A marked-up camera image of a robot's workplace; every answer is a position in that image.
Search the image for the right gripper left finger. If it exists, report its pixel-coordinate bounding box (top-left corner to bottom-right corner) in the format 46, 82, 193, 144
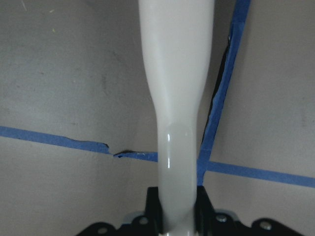
77, 187, 163, 236

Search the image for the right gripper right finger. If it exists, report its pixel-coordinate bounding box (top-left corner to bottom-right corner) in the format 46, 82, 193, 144
195, 186, 301, 236

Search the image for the white hand brush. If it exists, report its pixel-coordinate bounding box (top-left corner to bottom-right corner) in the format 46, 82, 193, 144
138, 0, 215, 236

